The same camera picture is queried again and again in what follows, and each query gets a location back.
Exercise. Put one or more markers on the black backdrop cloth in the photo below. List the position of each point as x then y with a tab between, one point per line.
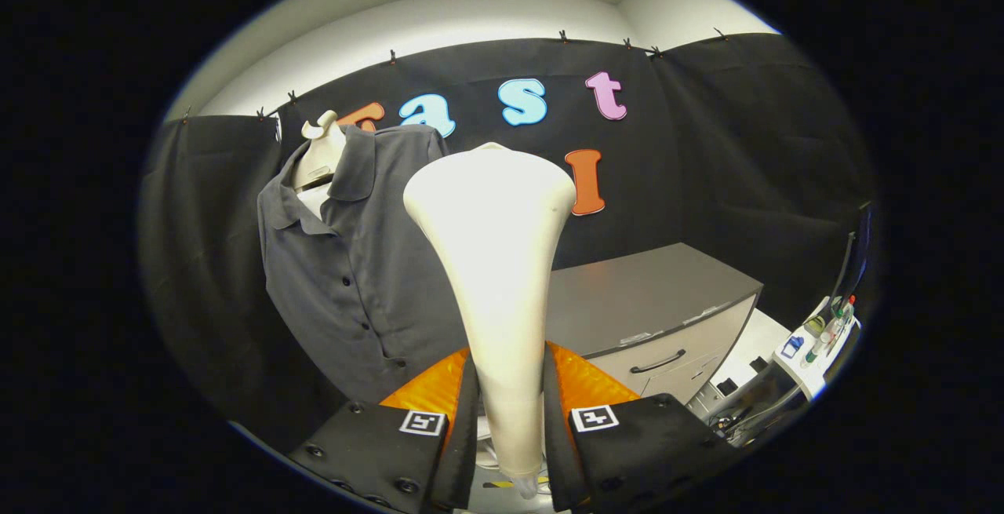
706	145

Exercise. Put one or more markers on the row of black clips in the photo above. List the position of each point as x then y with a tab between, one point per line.
562	34

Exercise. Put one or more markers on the white side table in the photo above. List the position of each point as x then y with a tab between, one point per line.
812	369

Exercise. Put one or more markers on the grey drawer cabinet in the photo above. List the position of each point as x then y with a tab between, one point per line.
651	294

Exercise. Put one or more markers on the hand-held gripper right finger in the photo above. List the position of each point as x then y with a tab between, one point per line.
561	467

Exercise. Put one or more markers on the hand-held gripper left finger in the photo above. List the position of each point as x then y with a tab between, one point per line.
464	459

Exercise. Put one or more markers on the clear plastic bottle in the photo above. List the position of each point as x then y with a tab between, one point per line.
841	322

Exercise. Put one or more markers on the grey button shirt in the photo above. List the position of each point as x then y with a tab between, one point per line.
361	263

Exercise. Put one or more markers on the black computer monitor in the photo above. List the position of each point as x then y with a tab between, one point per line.
863	247

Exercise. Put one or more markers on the cream mannequin hanger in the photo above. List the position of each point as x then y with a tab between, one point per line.
320	157

